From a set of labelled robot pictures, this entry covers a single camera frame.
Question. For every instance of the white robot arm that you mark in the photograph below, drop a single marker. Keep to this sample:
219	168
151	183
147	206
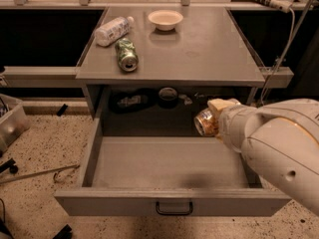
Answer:
280	142

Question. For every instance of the black clip on floor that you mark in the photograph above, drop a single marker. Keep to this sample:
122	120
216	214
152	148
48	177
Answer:
61	110

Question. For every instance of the grey top drawer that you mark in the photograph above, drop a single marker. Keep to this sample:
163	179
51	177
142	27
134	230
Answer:
127	175

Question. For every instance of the black bracket on floor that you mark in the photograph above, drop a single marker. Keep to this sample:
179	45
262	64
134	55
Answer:
64	233

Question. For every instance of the grey cabinet counter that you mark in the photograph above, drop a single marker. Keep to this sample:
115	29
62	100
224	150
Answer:
205	49

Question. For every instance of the clear plastic water bottle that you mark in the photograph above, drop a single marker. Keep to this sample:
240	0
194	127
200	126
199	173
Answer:
110	32

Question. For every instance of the black tape roll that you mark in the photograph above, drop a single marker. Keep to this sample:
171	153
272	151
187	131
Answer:
168	98

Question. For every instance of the white paper bowl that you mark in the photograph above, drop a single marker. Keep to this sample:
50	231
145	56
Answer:
165	20

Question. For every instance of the metal rod on floor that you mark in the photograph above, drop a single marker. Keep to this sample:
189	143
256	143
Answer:
39	173

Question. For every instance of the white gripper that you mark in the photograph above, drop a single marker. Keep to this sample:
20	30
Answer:
229	120

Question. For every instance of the black floor object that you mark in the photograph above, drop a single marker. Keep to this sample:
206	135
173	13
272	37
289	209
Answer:
9	165

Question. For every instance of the green soda can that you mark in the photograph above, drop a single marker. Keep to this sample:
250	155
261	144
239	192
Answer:
127	57

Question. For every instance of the orange soda can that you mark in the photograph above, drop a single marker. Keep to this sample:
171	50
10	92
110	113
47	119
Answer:
206	123

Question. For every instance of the clear plastic bin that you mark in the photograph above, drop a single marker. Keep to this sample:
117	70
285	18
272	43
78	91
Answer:
13	121

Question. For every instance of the black bag inside cabinet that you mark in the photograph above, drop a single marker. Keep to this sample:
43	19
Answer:
130	102

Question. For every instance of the black drawer handle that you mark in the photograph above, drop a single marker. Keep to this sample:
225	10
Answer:
174	209

